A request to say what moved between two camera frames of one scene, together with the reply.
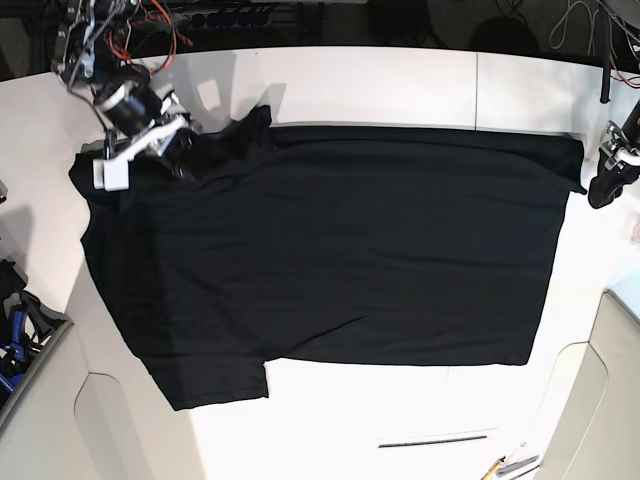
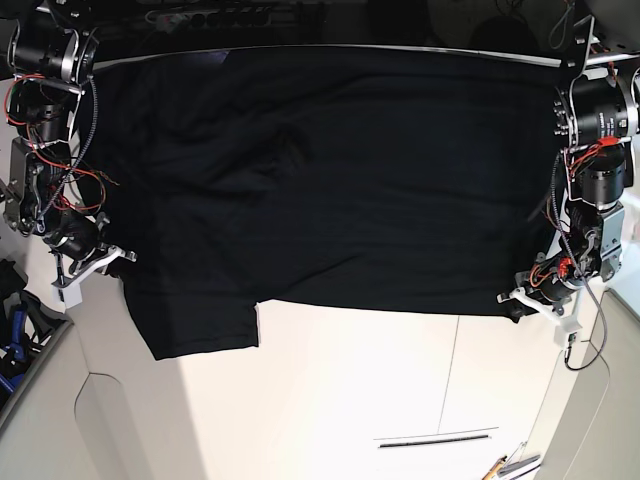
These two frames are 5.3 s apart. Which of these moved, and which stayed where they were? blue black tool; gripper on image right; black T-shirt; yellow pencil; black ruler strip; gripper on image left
Moved: black T-shirt; gripper on image left; gripper on image right
Stayed: yellow pencil; blue black tool; black ruler strip
